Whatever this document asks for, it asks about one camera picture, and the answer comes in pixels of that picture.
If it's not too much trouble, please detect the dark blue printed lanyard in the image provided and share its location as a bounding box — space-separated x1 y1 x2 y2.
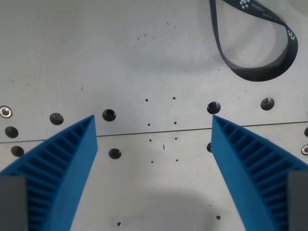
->
208 0 299 82

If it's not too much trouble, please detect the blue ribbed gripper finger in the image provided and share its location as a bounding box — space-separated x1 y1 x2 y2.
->
211 115 308 231
0 115 99 231

